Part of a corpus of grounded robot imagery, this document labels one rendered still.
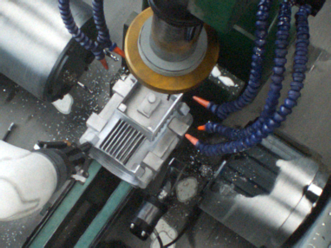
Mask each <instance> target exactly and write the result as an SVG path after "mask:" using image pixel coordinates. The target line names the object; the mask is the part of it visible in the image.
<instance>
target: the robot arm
mask: <svg viewBox="0 0 331 248"><path fill-rule="evenodd" d="M91 147H92V144H91V143H89V142H88V141H87V142H84V143H82V144H81V145H78V144H76V143H75V142H73V143H72V144H71V145H70V146H69V145H67V142H66V141H53V142H43V141H37V143H36V144H35V145H34V148H33V149H32V151H31V152H30V151H28V150H25V149H21V148H17V147H15V146H12V145H11V144H9V143H6V142H4V141H2V140H0V221H14V220H18V219H20V218H23V217H25V216H28V215H30V214H32V213H34V212H36V210H38V209H39V208H41V207H42V206H43V205H44V204H46V203H47V201H48V200H49V199H50V197H51V196H52V195H53V194H54V193H55V192H57V191H58V190H60V189H62V187H63V185H64V183H65V182H66V181H67V180H73V178H75V180H76V181H78V182H79V184H80V185H83V184H85V182H86V181H87V178H88V177H89V173H88V169H89V166H90V162H91V159H90V158H89V157H88V156H89V150H90V148H91ZM80 164H82V166H81V168H80V171H79V172H76V171H77V170H76V169H75V167H76V166H78V167H79V165H80Z"/></svg>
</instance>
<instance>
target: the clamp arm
mask: <svg viewBox="0 0 331 248"><path fill-rule="evenodd" d="M185 167H186V165H185V163H184V162H183V161H181V160H179V159H178V158H173V159H172V160H171V161H170V163H169V165H168V168H167V171H166V172H165V174H164V177H163V180H162V182H161V185H160V188H159V192H160V191H161V190H162V191H161V193H162V194H163V193H164V192H165V194H164V196H165V197H166V198H167V196H168V197H169V196H170V194H171V193H172V192H173V190H174V189H175V187H176V185H177V183H178V181H179V179H180V176H181V174H183V172H184V169H185ZM167 194H168V195H167Z"/></svg>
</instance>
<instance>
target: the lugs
mask: <svg viewBox="0 0 331 248"><path fill-rule="evenodd" d="M130 79H131V81H132V82H133V83H135V82H136V78H135V77H134V76H131V78H130ZM189 110H190V108H189V107H188V106H187V104H186V103H185V102H181V103H180V105H179V106H178V108H177V111H178V114H179V115H182V116H186V115H187V114H188V111H189ZM84 140H85V141H88V142H89V143H91V144H92V145H93V146H95V145H96V144H97V142H98V141H99V140H100V139H99V137H98V136H97V135H96V134H95V133H91V132H89V133H88V134H87V136H86V137H85V139H84ZM129 171H130V172H131V173H132V174H133V175H135V176H136V177H138V178H141V176H143V174H144V173H145V169H144V168H143V167H141V166H140V165H138V164H136V163H135V164H133V166H132V167H131V168H130V170H129ZM129 184H130V183H129ZM130 185H131V186H133V187H134V188H136V189H138V188H139V186H137V185H133V184H130Z"/></svg>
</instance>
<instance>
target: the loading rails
mask: <svg viewBox="0 0 331 248"><path fill-rule="evenodd" d="M181 151H183V148H182V147H180V145H179V147H178V148H177V149H175V148H174V149H173V150H172V152H171V153H170V155H169V156H168V157H169V158H170V159H173V158H178V157H179V155H180V153H181ZM88 157H89V158H90V159H91V162H90V166H89V169H88V173H89V177H88V178H87V181H86V182H85V184H83V185H80V184H79V182H78V181H76V180H75V178H73V180H71V181H70V182H69V183H68V184H67V185H66V187H65V189H64V190H63V191H62V193H61V194H60V195H59V196H58V198H57V199H56V201H55V202H54V204H52V203H51V202H49V201H48V202H47V204H46V205H45V206H44V207H43V209H42V210H41V212H40V215H41V216H43V218H42V220H41V221H40V222H39V224H38V225H37V226H36V228H35V229H34V230H33V232H32V233H31V235H30V236H29V237H27V238H26V241H25V243H24V244H23V245H22V246H21V247H20V248H51V246H52V245H53V244H54V242H55V241H56V240H57V238H58V237H59V235H60V233H62V232H63V230H64V229H65V228H66V226H67V224H68V223H69V222H70V221H71V219H72V218H73V216H74V215H75V214H76V212H77V211H78V209H79V208H80V207H81V205H82V204H83V202H84V201H85V200H87V201H88V202H90V203H91V204H92V205H94V206H95V207H97V208H98V209H100V211H99V213H98V215H97V216H96V217H95V219H94V221H93V222H92V223H91V224H90V226H89V228H88V229H87V230H86V232H84V233H83V236H82V237H81V238H80V240H79V241H78V242H77V244H76V245H75V247H74V248H113V246H111V245H110V244H108V243H107V242H106V241H105V239H106V237H107V236H108V234H109V233H110V232H111V230H112V229H113V227H114V225H115V224H116V222H118V221H119V219H120V217H121V216H122V215H123V213H124V211H125V210H126V209H127V208H128V206H129V205H130V204H132V205H134V206H136V207H137V208H139V206H140V205H141V204H142V202H143V199H144V198H145V196H146V194H145V193H144V192H142V191H140V189H141V188H140V187H139V188H138V189H136V188H134V187H133V186H131V185H130V184H129V183H128V182H126V181H124V180H122V181H121V183H120V184H119V185H118V187H117V188H116V189H115V191H114V192H113V193H112V195H109V194H107V193H106V192H104V191H103V190H101V189H100V188H98V186H96V184H97V183H98V182H99V180H100V178H102V177H103V175H104V173H105V172H106V170H107V169H106V168H105V167H104V166H103V165H101V164H100V163H99V162H98V161H97V160H95V159H93V158H91V157H90V156H88Z"/></svg>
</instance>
